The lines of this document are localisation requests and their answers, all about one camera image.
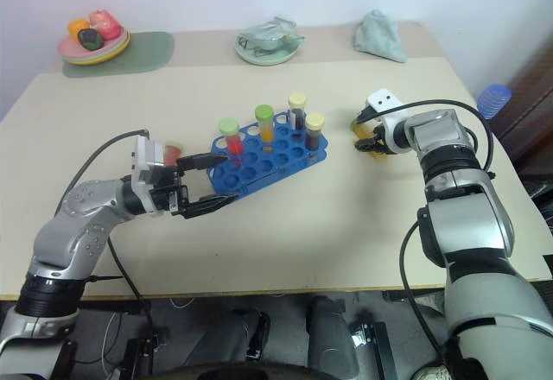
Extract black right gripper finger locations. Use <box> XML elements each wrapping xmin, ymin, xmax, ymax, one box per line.
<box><xmin>351</xmin><ymin>105</ymin><xmax>378</xmax><ymax>128</ymax></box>
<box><xmin>353</xmin><ymin>135</ymin><xmax>386</xmax><ymax>153</ymax></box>

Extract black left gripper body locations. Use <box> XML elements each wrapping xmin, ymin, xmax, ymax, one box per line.
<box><xmin>149</xmin><ymin>166</ymin><xmax>192</xmax><ymax>219</ymax></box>

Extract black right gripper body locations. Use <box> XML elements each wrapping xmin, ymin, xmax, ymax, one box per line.
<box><xmin>370</xmin><ymin>116</ymin><xmax>393</xmax><ymax>155</ymax></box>

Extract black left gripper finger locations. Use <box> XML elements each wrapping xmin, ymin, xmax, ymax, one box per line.
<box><xmin>181</xmin><ymin>193</ymin><xmax>239</xmax><ymax>221</ymax></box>
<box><xmin>176</xmin><ymin>152</ymin><xmax>229</xmax><ymax>172</ymax></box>

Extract yellow test tube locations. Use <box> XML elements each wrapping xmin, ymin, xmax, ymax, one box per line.
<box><xmin>349</xmin><ymin>121</ymin><xmax>389</xmax><ymax>162</ymax></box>

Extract pink-capped red test tube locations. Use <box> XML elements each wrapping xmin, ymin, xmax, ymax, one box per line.
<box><xmin>162</xmin><ymin>140</ymin><xmax>194</xmax><ymax>168</ymax></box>

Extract blue test tube rack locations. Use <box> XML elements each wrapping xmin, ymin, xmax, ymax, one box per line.
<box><xmin>206</xmin><ymin>111</ymin><xmax>330</xmax><ymax>196</ymax></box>

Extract green-capped red liquid tube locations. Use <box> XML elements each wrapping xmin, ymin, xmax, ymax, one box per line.
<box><xmin>218</xmin><ymin>117</ymin><xmax>248</xmax><ymax>170</ymax></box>

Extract yellow-capped brown liquid tube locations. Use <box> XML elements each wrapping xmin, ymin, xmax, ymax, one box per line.
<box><xmin>304</xmin><ymin>111</ymin><xmax>327</xmax><ymax>153</ymax></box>

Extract yellow-capped dark liquid tube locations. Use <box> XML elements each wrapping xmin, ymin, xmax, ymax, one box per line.
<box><xmin>287</xmin><ymin>91</ymin><xmax>308</xmax><ymax>133</ymax></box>

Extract green-capped orange liquid tube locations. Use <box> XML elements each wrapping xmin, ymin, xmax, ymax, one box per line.
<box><xmin>253</xmin><ymin>104</ymin><xmax>277</xmax><ymax>153</ymax></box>

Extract teal cloth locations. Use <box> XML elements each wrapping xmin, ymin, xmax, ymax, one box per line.
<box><xmin>353</xmin><ymin>9</ymin><xmax>409</xmax><ymax>64</ymax></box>

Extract pale green plate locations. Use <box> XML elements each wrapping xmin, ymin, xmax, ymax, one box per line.
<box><xmin>233</xmin><ymin>29</ymin><xmax>304</xmax><ymax>67</ymax></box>

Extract blue stacked discs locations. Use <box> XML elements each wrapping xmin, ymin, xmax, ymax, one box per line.
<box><xmin>476</xmin><ymin>82</ymin><xmax>513</xmax><ymax>120</ymax></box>

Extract green placemat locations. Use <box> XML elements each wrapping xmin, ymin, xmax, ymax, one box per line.
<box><xmin>60</xmin><ymin>30</ymin><xmax>176</xmax><ymax>80</ymax></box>

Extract grey rounded robot leg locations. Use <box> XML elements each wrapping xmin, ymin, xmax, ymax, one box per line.
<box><xmin>185</xmin><ymin>307</ymin><xmax>272</xmax><ymax>375</ymax></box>
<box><xmin>305</xmin><ymin>294</ymin><xmax>360</xmax><ymax>377</ymax></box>

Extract light green stacked plate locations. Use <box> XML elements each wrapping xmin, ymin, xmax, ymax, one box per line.
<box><xmin>64</xmin><ymin>29</ymin><xmax>131</xmax><ymax>64</ymax></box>

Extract yellow plate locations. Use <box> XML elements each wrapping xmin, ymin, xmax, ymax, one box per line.
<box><xmin>63</xmin><ymin>36</ymin><xmax>131</xmax><ymax>67</ymax></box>

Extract dark wooden cabinet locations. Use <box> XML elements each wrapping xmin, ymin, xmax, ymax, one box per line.
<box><xmin>486</xmin><ymin>41</ymin><xmax>553</xmax><ymax>271</ymax></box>

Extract dark toy avocado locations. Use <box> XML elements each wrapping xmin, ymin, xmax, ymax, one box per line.
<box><xmin>77</xmin><ymin>28</ymin><xmax>105</xmax><ymax>50</ymax></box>

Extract pink toy peach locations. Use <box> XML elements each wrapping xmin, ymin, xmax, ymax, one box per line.
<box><xmin>88</xmin><ymin>8</ymin><xmax>121</xmax><ymax>41</ymax></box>

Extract pink plate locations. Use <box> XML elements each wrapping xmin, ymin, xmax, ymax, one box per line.
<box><xmin>58</xmin><ymin>28</ymin><xmax>130</xmax><ymax>62</ymax></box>

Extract black rounded base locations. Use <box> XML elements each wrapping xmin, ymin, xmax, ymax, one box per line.
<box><xmin>144</xmin><ymin>358</ymin><xmax>362</xmax><ymax>380</ymax></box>

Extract orange toy fruit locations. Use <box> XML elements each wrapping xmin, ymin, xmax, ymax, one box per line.
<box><xmin>67</xmin><ymin>18</ymin><xmax>92</xmax><ymax>38</ymax></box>

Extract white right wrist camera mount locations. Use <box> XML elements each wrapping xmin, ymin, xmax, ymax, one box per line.
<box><xmin>365</xmin><ymin>88</ymin><xmax>405</xmax><ymax>118</ymax></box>

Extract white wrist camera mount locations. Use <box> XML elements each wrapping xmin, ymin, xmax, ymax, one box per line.
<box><xmin>365</xmin><ymin>88</ymin><xmax>405</xmax><ymax>118</ymax></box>
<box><xmin>130</xmin><ymin>134</ymin><xmax>168</xmax><ymax>192</ymax></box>

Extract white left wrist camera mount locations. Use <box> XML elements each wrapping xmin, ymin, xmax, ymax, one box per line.
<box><xmin>130</xmin><ymin>134</ymin><xmax>168</xmax><ymax>192</ymax></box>

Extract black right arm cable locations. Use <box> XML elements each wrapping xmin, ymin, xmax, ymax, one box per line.
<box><xmin>375</xmin><ymin>99</ymin><xmax>496</xmax><ymax>369</ymax></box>

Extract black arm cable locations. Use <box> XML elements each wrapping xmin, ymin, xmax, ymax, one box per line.
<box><xmin>375</xmin><ymin>99</ymin><xmax>496</xmax><ymax>369</ymax></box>
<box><xmin>54</xmin><ymin>128</ymin><xmax>162</xmax><ymax>347</ymax></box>

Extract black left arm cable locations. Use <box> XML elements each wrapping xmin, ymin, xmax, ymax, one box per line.
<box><xmin>54</xmin><ymin>128</ymin><xmax>162</xmax><ymax>347</ymax></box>

